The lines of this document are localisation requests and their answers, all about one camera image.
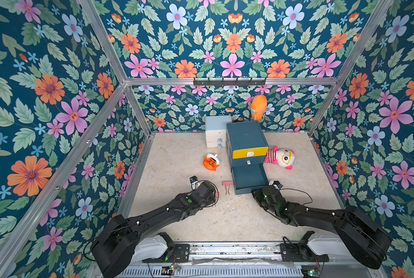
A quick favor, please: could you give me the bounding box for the orange plush toy on wall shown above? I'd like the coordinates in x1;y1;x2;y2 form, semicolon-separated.
250;95;267;122

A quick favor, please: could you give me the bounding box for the yellow top drawer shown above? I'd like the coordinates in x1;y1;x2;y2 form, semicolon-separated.
232;147;268;159

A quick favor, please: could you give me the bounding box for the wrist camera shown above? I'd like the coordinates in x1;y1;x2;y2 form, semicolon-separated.
269;180;283;190
190;176;200;190

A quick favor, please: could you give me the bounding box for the teal drawer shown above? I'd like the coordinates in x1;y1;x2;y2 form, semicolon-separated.
231;164;269;195
229;156;266;167

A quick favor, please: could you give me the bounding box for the light blue small drawer unit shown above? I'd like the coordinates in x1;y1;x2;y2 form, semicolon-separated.
205;115;232;148

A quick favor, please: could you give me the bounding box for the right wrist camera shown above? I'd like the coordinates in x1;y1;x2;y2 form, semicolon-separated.
269;180;283;190

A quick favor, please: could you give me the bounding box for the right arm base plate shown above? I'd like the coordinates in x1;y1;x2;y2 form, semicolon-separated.
280;231;329;262

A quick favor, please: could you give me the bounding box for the white pink striped plush toy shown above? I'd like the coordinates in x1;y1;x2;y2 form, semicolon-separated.
264;146;296;170

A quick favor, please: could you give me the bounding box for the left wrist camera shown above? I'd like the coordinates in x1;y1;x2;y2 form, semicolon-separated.
190;176;200;190

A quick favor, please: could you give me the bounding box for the teal drawer cabinet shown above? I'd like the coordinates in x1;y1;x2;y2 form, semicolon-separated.
226;120;270;173

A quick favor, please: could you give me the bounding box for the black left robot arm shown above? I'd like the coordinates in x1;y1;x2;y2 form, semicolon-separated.
90;181;217;278

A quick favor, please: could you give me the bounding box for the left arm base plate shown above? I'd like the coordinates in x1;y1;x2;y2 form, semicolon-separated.
142;232;190;263

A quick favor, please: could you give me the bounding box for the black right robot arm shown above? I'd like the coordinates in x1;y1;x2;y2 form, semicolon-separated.
252;185;392;269

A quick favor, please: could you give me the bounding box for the teal bottom drawer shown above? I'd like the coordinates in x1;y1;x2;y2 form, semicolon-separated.
231;164;269;195

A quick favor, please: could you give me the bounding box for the black hook rail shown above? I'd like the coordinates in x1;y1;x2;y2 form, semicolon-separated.
193;78;267;87

